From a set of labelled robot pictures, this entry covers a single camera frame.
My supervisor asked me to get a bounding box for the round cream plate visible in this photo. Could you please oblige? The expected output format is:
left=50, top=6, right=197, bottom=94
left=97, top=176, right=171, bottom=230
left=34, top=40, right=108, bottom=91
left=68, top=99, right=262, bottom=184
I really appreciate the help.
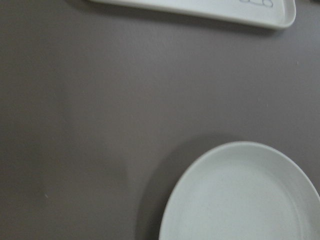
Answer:
left=158, top=141, right=320, bottom=240

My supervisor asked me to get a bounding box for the cream rabbit serving tray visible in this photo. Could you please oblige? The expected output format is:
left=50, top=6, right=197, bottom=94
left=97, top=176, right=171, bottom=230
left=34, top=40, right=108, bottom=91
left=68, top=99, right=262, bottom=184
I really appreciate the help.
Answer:
left=96, top=0, right=296, bottom=30

